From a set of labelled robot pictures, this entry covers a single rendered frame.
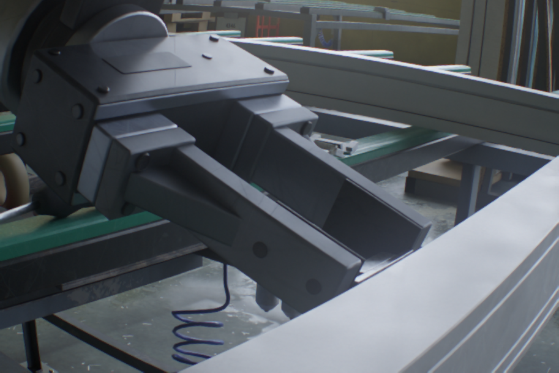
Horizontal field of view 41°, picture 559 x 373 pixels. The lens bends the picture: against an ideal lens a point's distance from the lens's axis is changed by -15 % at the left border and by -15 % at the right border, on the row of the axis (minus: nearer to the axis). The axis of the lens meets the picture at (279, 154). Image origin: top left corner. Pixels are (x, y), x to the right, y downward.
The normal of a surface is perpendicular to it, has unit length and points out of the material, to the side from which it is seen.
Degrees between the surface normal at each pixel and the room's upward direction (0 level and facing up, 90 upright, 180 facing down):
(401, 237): 90
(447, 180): 90
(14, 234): 0
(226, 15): 86
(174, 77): 20
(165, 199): 100
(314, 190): 90
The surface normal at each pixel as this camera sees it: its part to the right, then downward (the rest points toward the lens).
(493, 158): -0.55, 0.13
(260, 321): 0.08, -0.97
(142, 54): 0.36, -0.86
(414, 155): 0.83, 0.18
